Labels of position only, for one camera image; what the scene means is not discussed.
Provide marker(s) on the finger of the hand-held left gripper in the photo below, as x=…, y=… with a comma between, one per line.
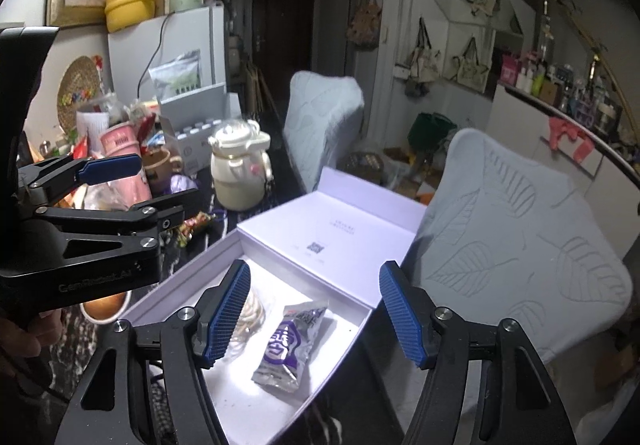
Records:
x=165, y=206
x=110, y=168

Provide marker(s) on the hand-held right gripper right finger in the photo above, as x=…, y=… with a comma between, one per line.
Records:
x=405, y=320

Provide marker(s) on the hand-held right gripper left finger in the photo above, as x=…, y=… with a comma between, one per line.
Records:
x=227, y=320

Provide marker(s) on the purple silver snack packet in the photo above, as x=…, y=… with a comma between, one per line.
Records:
x=285, y=345

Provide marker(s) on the white gift box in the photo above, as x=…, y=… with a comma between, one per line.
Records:
x=350, y=220

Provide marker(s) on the person's left hand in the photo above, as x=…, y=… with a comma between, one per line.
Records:
x=22, y=337

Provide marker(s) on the purple foil wrapper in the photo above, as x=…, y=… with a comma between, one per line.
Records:
x=182, y=184

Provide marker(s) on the clear cookie packet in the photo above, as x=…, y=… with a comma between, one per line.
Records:
x=256, y=312

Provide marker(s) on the pink paper cup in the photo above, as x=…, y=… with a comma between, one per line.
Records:
x=120, y=139

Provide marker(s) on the brown red snack packet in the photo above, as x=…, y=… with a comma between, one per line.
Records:
x=197, y=224

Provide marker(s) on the brown mug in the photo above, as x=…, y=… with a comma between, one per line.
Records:
x=160, y=165

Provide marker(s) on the white paper cup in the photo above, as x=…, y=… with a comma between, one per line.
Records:
x=92, y=125

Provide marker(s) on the cream kettle pot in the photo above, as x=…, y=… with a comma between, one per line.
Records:
x=235, y=175

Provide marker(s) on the cup of brown drink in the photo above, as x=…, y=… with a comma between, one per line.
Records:
x=102, y=309

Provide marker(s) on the woven straw fan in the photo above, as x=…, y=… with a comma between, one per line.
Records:
x=75, y=80

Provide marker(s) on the white carton of bottles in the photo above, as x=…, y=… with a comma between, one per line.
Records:
x=195, y=102

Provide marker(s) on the green white pouch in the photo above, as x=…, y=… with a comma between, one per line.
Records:
x=177, y=75

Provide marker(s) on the large light blue covered chair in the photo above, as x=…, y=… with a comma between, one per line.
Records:
x=500, y=225

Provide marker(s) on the white fridge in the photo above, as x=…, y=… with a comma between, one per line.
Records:
x=190, y=30

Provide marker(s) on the small light blue covered chair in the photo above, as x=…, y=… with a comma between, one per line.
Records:
x=320, y=115

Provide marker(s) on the green bag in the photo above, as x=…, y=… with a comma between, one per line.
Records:
x=430, y=132

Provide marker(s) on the dark wooden door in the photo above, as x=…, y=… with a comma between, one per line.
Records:
x=280, y=25

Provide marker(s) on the white cabinet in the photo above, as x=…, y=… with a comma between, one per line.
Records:
x=520, y=120

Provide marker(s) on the pink rubber gloves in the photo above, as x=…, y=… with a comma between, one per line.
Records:
x=567, y=135

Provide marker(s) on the pink box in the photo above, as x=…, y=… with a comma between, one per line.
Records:
x=511, y=70

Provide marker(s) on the brown hanging bag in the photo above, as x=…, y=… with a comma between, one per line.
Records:
x=365, y=20

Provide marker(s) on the row of bottles and jars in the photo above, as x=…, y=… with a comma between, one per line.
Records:
x=585, y=95

